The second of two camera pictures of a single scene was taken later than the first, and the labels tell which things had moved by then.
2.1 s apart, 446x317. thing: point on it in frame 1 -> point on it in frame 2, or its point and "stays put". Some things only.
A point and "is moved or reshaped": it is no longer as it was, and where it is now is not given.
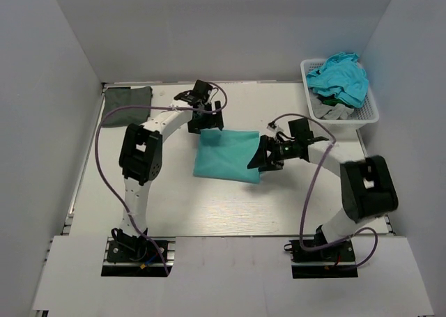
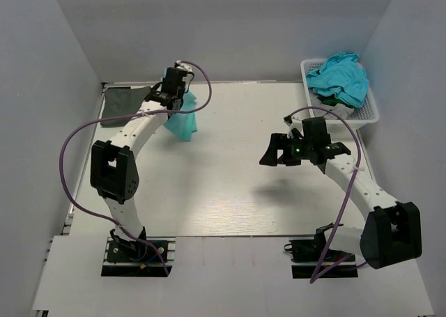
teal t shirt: [224, 155] is moved or reshaped
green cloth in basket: [332, 100] stays put
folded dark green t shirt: [120, 97] stays put
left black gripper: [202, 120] -> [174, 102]
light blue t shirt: [342, 75] stays put
